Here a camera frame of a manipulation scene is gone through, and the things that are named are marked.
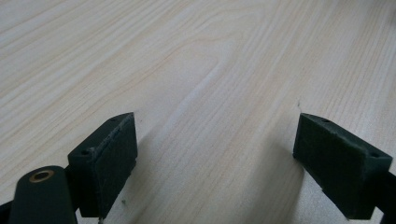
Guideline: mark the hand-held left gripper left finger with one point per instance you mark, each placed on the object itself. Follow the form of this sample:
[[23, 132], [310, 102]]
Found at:
[[106, 165]]

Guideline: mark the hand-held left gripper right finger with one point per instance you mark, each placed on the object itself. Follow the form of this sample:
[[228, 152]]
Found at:
[[336, 165]]

